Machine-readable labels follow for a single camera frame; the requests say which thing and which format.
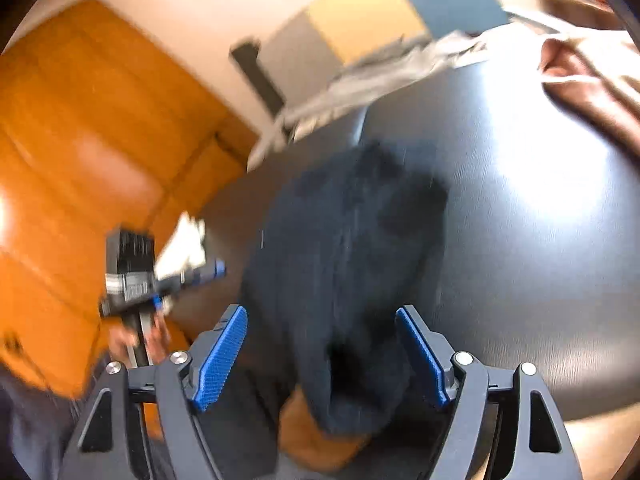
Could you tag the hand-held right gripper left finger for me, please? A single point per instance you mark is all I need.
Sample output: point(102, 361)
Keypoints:
point(222, 360)

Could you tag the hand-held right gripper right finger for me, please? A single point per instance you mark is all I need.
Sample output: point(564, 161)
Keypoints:
point(422, 355)

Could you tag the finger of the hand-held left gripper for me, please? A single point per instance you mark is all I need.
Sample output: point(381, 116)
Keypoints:
point(200, 275)

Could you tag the black knit sweater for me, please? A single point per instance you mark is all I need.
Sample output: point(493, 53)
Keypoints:
point(350, 260)

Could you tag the person's left hand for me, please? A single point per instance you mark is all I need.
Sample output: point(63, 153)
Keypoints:
point(120, 338)

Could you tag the white paper sheet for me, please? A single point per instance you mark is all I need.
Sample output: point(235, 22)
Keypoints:
point(185, 245)

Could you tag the orange wooden wardrobe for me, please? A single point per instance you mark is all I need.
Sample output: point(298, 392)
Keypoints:
point(75, 135)

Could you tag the black flat panel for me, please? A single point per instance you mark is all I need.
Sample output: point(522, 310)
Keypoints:
point(260, 80)

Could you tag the grey garment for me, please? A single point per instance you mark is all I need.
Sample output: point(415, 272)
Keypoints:
point(375, 80)

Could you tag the grey yellow blue armchair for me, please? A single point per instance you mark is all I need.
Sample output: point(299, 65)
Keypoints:
point(360, 20)

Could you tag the pink knit sweater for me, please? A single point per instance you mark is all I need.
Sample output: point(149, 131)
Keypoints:
point(590, 90)

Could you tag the beige knit sweater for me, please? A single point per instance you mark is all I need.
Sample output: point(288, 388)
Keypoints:
point(615, 55)

